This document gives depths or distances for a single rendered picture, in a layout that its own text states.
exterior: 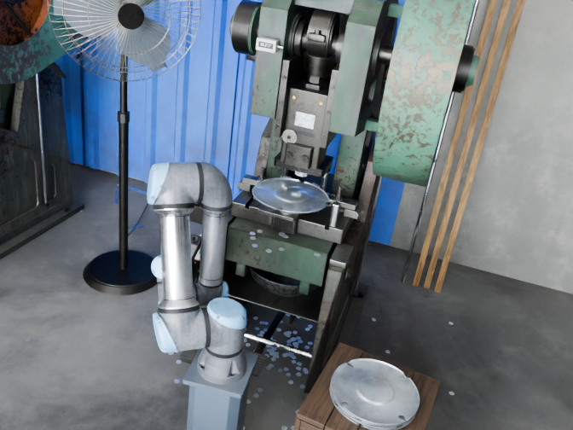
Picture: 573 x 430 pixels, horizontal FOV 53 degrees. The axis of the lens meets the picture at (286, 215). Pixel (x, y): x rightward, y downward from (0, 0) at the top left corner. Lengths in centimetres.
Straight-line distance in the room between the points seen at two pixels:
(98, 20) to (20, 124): 97
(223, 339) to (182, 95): 218
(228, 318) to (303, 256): 56
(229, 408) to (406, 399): 57
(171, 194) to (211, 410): 68
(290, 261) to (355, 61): 75
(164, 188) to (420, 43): 80
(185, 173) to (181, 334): 45
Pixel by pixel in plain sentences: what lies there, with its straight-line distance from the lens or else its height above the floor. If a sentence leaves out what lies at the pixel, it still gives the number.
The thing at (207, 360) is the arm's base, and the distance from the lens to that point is 177.
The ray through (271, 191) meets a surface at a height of 78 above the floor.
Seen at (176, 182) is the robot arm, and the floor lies 101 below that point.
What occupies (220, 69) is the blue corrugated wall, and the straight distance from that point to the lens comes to 349.
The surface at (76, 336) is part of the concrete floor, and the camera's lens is 267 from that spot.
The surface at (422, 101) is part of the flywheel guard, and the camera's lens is 167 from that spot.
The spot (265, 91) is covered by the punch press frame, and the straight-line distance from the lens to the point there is 206.
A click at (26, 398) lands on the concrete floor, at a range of 244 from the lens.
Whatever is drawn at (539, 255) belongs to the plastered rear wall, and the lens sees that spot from 359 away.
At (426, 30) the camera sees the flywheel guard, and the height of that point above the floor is 148.
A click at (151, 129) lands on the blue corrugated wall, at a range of 379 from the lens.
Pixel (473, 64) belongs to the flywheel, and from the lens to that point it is 202.
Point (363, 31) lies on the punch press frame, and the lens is 194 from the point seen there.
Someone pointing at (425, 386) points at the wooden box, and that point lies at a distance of 210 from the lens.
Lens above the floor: 169
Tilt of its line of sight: 27 degrees down
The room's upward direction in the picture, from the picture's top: 8 degrees clockwise
